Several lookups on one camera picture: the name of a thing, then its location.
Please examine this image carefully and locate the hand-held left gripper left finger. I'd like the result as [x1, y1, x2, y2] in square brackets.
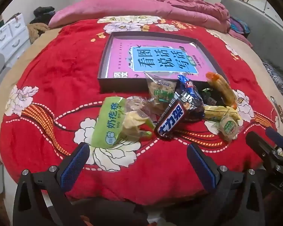
[13, 142, 90, 226]

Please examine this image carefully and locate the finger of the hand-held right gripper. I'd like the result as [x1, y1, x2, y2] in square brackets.
[246, 131, 283, 162]
[265, 127, 283, 151]

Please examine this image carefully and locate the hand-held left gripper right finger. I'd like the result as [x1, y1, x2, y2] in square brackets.
[187, 143, 266, 226]

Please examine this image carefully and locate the round cake packet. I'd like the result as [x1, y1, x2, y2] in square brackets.
[211, 113, 244, 143]

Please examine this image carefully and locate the brown chocolate bar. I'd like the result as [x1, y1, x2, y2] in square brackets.
[154, 99, 191, 140]

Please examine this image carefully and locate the yellow wafer packet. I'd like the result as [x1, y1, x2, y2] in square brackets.
[204, 105, 241, 123]

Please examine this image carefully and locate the green milk snack packet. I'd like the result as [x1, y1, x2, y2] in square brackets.
[92, 96, 156, 149]

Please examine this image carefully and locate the orange-ended cracker roll packet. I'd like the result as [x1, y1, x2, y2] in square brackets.
[206, 72, 237, 110]

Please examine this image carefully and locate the dark green snack packet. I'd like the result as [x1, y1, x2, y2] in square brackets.
[200, 88, 223, 106]

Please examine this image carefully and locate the dark blue snack packet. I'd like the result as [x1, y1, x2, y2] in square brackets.
[177, 74, 204, 121]

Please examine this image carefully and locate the green label rice cracker packet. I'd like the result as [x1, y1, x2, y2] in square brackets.
[144, 72, 177, 113]

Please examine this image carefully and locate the clear cookie packet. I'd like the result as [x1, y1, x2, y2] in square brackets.
[126, 96, 156, 123]

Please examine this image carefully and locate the dark shallow box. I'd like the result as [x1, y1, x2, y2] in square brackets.
[98, 31, 229, 93]

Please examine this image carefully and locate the grey patterned cloth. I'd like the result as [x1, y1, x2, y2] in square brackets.
[263, 61, 283, 97]

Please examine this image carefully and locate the red floral blanket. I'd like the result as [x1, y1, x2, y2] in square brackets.
[0, 16, 283, 205]

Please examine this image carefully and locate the pink folded cloth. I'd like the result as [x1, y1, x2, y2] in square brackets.
[229, 29, 253, 48]

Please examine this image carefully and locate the grey headboard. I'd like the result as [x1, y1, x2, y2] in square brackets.
[220, 0, 283, 80]

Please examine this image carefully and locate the colourful cloth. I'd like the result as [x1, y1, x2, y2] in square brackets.
[229, 16, 250, 34]

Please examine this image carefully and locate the pink book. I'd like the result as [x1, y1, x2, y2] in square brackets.
[106, 39, 217, 83]

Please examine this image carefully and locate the brown fuzzy blanket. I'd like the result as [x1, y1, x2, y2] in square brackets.
[28, 22, 50, 44]

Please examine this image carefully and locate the pink quilt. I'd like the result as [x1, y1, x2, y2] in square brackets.
[153, 0, 231, 32]

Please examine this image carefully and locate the white drawer cabinet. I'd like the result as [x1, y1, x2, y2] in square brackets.
[0, 13, 31, 64]

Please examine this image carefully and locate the black clothes pile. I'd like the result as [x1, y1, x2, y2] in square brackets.
[33, 7, 56, 24]

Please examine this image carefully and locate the long pink pillow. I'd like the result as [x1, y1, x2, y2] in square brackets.
[48, 0, 180, 29]

